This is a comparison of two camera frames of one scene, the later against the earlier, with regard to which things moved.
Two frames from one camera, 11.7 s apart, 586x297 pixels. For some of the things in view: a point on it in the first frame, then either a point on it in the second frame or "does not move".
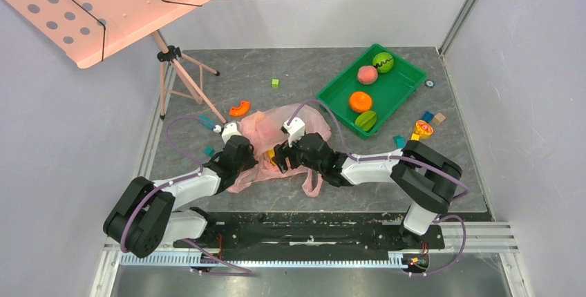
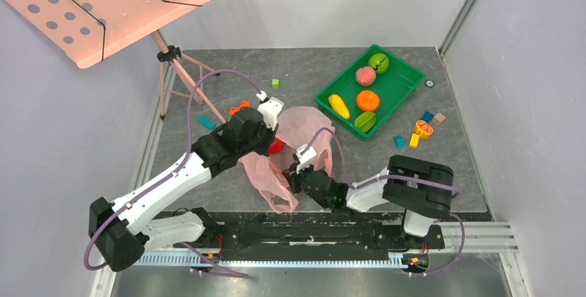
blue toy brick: (428, 117) does not move
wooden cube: (438, 119) does not move
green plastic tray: (389, 92) does not move
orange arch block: (241, 110) does not move
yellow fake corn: (271, 154) -> (339, 105)
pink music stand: (89, 11) does not move
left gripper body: (247, 164) -> (262, 139)
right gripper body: (284, 154) -> (295, 175)
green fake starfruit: (366, 120) does not move
